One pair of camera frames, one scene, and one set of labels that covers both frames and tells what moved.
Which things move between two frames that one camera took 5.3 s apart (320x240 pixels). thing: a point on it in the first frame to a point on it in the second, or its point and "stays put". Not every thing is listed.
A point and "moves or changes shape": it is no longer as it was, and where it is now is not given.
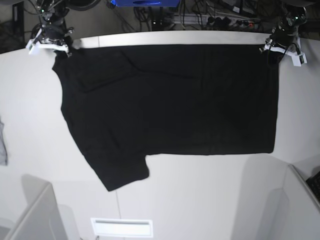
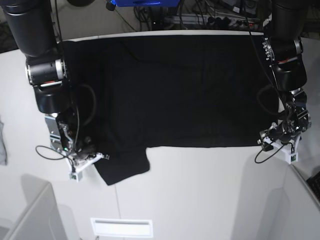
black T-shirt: (123, 102) moves or changes shape
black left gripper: (57, 30) to (86, 147)
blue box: (146, 3) stays put
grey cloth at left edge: (3, 158) stays put
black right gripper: (280, 35) to (283, 131)
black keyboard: (314, 183) stays put
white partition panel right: (291, 212) stays put
